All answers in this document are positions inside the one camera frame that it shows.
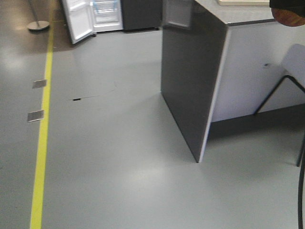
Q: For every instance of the silver stanchion post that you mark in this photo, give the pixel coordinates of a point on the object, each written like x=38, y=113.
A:
x=37, y=25

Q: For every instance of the red yellow apple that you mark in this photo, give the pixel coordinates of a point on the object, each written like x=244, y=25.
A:
x=287, y=18

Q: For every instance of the steel floor plate near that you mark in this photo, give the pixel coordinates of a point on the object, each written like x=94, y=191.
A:
x=35, y=116

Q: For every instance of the steel floor plate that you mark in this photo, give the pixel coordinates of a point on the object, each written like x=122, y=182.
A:
x=39, y=84
x=35, y=116

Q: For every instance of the steel floor plate far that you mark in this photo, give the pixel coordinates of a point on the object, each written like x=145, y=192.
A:
x=39, y=84

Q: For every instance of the fridge door with bins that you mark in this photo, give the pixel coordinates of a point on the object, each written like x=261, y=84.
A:
x=78, y=14

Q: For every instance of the grey speckled kitchen counter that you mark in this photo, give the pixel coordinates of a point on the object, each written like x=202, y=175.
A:
x=219, y=62

